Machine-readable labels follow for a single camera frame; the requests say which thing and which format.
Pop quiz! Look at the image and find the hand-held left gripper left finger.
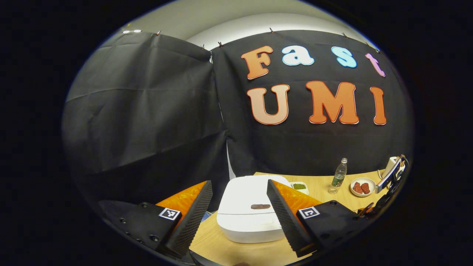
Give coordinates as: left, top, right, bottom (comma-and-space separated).
99, 180, 214, 259

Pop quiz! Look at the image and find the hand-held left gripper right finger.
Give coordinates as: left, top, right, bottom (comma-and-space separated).
266, 179, 371, 258

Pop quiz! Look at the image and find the white rice cooker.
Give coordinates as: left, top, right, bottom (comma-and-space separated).
217, 175, 293, 243

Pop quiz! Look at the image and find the white toaster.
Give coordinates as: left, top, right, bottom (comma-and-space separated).
382, 157, 398, 178

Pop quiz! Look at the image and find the white round plate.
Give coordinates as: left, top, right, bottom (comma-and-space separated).
350, 178, 376, 197

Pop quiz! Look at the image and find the clear plastic water bottle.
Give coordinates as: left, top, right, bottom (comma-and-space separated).
328, 158, 348, 194

